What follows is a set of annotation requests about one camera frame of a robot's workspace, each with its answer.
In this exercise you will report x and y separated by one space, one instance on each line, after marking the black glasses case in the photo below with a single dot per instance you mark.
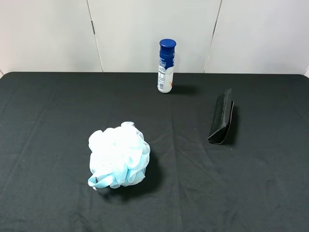
221 118

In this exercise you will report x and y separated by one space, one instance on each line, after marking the blue and white bath loofah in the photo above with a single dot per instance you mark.
119 157

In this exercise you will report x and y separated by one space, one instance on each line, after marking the white bottle with blue cap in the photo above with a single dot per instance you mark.
166 65

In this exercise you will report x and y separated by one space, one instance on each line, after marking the black tablecloth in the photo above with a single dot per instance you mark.
257 180

